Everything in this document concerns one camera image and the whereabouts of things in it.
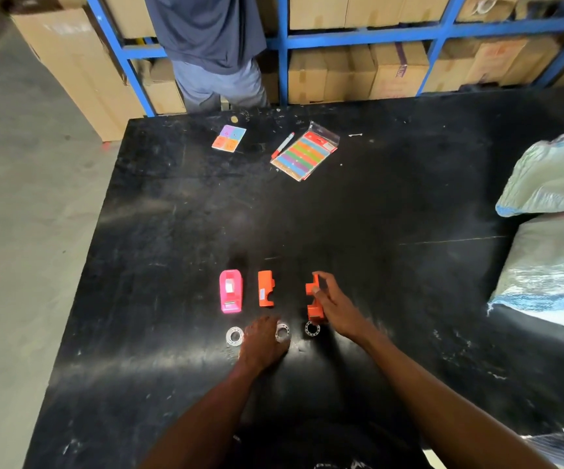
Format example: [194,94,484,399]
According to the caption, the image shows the orange tape dispenser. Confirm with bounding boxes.
[257,270,276,307]
[305,273,326,324]

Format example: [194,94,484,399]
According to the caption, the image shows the pink tape dispenser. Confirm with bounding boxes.
[219,269,243,314]

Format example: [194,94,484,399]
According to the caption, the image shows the person's right hand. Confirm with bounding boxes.
[312,271,378,345]

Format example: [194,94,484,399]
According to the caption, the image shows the colourful sticky note pad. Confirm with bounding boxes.
[211,124,247,154]

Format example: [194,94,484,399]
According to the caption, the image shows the red marker pen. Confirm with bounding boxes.
[270,132,295,160]

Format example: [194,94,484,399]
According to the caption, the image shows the packet of colourful sticky tabs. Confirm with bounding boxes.
[270,121,340,182]

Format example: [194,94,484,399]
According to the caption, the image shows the person's left forearm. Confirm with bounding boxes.
[137,364,263,469]

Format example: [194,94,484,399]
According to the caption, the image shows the stack of brown cardboard boxes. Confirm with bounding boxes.
[101,0,564,115]

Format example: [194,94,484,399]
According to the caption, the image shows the person's left hand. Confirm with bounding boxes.
[237,315,291,378]

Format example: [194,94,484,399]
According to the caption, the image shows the blue metal shelf rack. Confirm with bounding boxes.
[85,0,564,118]

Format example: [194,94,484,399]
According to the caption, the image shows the person's dark shirt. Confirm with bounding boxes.
[228,419,431,469]

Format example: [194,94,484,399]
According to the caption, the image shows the large brown cardboard carton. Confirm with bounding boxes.
[10,7,147,142]

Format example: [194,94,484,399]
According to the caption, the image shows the white woven sack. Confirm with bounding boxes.
[487,214,564,348]
[495,117,564,218]

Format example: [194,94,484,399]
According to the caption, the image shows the person's right forearm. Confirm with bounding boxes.
[359,328,558,469]

